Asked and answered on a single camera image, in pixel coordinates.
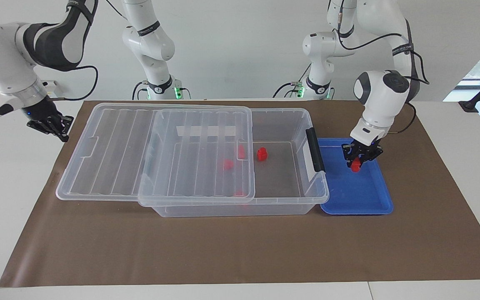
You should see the black base cable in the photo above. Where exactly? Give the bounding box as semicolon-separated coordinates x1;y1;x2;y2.
272;81;305;98
132;81;149;100

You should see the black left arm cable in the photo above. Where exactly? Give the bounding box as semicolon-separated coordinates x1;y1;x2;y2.
336;0;430;135

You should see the blue plastic tray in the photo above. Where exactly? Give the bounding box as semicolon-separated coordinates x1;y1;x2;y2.
317;138;394;215

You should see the clear ribbed plastic lid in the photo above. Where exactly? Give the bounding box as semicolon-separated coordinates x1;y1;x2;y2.
55;102;256;208

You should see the brown paper table mat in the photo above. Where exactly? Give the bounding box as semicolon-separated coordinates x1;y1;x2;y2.
0;100;480;288

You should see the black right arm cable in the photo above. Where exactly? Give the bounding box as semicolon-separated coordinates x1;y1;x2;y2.
50;65;99;101

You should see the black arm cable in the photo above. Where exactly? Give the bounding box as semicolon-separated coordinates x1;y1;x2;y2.
50;65;99;101
336;0;430;135

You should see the black right base cable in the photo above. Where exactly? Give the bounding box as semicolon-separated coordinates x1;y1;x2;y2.
132;81;149;100

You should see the black left base cable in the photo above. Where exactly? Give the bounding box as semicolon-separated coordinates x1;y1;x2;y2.
272;81;305;98

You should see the black box latch clip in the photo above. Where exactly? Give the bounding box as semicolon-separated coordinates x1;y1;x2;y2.
305;127;326;173

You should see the clear plastic storage box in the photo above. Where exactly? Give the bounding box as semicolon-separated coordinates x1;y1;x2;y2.
140;107;330;218

